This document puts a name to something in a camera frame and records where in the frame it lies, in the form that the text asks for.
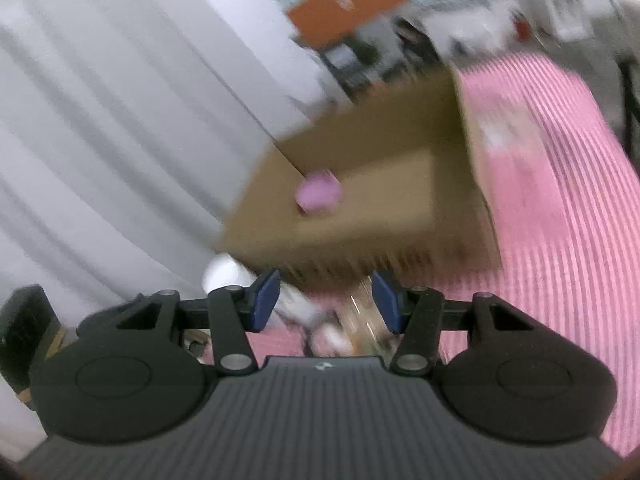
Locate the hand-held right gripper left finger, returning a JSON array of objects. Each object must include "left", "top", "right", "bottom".
[{"left": 77, "top": 269, "right": 281, "bottom": 377}]

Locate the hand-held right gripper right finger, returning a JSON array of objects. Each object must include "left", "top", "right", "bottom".
[{"left": 372, "top": 270, "right": 538, "bottom": 376}]

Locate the white plastic bottle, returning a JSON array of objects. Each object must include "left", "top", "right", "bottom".
[{"left": 202, "top": 254, "right": 326, "bottom": 330}]

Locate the brown cardboard box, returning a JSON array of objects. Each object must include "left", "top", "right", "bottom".
[{"left": 215, "top": 67, "right": 503, "bottom": 293}]

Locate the purple lidded jar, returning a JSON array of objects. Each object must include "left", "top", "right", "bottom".
[{"left": 295, "top": 171, "right": 343, "bottom": 213}]

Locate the pink checked blanket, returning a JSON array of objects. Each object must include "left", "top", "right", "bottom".
[{"left": 245, "top": 52, "right": 640, "bottom": 456}]

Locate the white curtain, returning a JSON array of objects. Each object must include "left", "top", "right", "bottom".
[{"left": 0, "top": 0, "right": 333, "bottom": 461}]

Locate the dark device with white label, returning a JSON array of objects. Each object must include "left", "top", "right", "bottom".
[{"left": 322, "top": 40, "right": 383, "bottom": 88}]

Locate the orange box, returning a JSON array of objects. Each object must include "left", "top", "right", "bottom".
[{"left": 289, "top": 0, "right": 408, "bottom": 51}]

